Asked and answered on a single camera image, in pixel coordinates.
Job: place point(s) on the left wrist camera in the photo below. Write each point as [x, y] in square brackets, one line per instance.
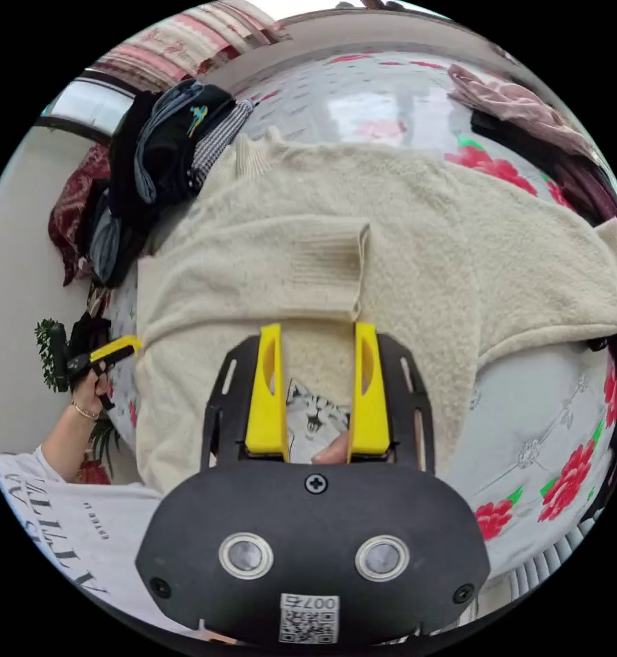
[58, 354]

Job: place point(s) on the person's left hand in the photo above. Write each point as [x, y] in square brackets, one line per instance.
[86, 398]

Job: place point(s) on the pile of pink and maroon clothes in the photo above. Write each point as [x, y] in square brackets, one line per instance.
[503, 97]

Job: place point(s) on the pink striped curtain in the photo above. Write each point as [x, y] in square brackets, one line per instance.
[185, 41]

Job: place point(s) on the beige long sleeve sweater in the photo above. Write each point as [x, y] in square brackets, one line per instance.
[416, 231]

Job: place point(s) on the green plant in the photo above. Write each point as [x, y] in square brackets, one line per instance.
[45, 349]

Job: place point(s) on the person's left forearm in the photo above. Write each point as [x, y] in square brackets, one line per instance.
[64, 446]

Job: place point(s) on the bed with floral quilt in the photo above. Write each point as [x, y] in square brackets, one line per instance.
[534, 400]

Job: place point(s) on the person's body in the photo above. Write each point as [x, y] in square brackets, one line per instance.
[82, 539]

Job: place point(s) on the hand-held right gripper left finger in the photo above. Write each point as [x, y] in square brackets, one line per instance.
[266, 405]

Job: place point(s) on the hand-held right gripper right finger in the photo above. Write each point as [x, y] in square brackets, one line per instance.
[371, 405]

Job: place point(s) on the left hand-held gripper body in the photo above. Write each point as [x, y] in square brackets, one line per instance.
[88, 334]

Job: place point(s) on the window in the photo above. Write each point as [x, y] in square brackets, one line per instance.
[87, 105]

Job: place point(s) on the pile of dark clothes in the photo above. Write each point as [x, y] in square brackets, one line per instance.
[159, 149]

